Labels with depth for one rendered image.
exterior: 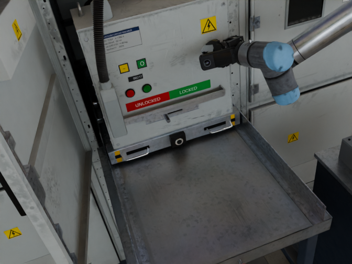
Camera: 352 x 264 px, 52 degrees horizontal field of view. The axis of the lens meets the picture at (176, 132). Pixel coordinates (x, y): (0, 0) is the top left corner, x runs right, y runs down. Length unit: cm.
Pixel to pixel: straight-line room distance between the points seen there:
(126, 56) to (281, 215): 70
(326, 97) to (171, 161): 88
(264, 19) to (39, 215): 107
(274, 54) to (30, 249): 141
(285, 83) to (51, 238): 72
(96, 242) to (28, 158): 105
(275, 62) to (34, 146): 65
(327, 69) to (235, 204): 86
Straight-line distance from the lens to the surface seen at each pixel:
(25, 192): 82
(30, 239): 183
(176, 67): 125
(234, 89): 158
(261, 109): 169
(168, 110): 128
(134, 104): 127
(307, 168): 216
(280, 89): 104
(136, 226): 119
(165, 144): 140
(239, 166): 133
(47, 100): 113
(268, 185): 127
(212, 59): 110
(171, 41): 121
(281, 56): 98
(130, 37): 117
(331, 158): 153
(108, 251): 198
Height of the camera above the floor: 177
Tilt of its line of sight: 38 degrees down
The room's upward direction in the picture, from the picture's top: 9 degrees counter-clockwise
